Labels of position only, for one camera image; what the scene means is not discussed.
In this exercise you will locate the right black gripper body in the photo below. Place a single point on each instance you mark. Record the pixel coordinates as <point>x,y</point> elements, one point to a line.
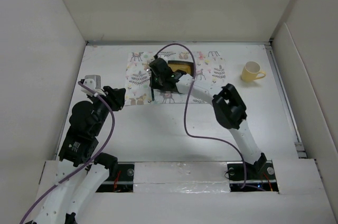
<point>157,81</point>

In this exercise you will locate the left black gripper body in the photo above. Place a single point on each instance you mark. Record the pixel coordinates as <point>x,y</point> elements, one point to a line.
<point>114,103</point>

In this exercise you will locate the silver fork teal handle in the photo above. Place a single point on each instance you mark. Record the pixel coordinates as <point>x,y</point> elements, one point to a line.
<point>148,70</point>

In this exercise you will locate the square black yellow plate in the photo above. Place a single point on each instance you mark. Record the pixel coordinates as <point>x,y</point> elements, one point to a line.
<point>185,66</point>

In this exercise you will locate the floral animal print cloth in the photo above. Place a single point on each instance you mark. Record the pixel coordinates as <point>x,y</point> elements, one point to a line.
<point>210,68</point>

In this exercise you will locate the yellow ceramic mug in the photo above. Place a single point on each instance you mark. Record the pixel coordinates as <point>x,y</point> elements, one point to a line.
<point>251,72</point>

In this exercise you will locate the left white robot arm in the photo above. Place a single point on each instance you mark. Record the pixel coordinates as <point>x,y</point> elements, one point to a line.
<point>82,167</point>

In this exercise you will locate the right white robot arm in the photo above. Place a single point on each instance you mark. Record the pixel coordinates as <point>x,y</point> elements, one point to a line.
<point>228,106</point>

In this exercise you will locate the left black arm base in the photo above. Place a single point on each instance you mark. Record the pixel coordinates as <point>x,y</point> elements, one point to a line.
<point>122,182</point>

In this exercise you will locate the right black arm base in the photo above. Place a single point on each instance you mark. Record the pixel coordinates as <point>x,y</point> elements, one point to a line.
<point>263,180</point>

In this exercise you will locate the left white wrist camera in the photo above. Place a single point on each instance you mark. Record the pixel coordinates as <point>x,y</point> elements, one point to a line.
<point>91,85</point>

